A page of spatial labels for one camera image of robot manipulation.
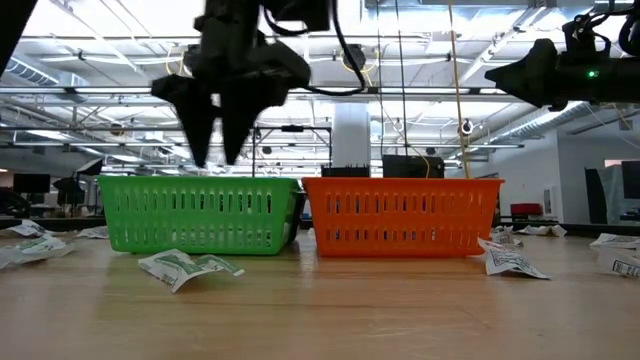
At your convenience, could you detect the black photo softbox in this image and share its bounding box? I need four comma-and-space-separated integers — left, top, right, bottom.
74, 158, 105, 178

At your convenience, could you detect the orange plastic slotted basket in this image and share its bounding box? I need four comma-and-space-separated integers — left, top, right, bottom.
301, 176, 505, 259

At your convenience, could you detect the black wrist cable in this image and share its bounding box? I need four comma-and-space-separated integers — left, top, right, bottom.
262, 0, 368, 97
589, 5, 640, 57

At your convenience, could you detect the distant black monitor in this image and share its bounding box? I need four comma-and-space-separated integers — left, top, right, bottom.
12, 173, 52, 196
621, 160, 640, 201

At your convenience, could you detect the black perforated strip box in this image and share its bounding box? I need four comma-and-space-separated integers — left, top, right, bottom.
320, 163, 372, 180

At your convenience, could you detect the red storage box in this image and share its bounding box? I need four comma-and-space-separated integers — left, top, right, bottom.
509, 202, 544, 217

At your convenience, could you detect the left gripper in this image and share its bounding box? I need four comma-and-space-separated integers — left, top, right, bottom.
150, 0, 312, 169

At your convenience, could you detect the yellow hanging cable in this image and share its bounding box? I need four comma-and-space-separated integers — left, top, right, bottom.
447, 0, 472, 180

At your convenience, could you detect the thin black hanging cable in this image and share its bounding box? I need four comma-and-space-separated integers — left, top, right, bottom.
374, 0, 385, 151

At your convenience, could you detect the long ceiling light bar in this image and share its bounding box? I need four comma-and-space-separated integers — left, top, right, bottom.
0, 85, 526, 97

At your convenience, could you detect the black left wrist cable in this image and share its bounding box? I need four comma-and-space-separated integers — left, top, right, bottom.
262, 0, 368, 97

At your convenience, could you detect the black equipment box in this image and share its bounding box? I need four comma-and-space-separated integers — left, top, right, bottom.
382, 154, 446, 180

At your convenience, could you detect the dark standing panel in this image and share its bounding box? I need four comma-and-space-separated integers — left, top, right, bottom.
584, 167, 609, 225

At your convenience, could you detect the black studio light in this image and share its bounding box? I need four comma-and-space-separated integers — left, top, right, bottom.
52, 176, 87, 207

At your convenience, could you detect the white building pillar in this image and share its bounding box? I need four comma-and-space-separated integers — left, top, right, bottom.
332, 102, 372, 169

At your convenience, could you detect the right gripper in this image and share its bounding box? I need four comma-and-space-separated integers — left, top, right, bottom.
483, 37, 594, 112

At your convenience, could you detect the black metal table frame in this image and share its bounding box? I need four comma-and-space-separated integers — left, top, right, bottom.
0, 214, 640, 239

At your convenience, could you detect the distant black frame rig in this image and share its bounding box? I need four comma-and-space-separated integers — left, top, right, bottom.
250, 123, 335, 179

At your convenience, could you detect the thick black hanging cable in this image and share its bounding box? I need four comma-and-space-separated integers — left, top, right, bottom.
393, 0, 409, 157

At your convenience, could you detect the green plastic slotted basket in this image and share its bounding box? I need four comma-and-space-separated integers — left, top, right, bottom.
96, 174, 305, 257

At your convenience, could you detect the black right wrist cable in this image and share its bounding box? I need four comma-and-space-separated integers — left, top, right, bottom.
589, 5, 640, 57

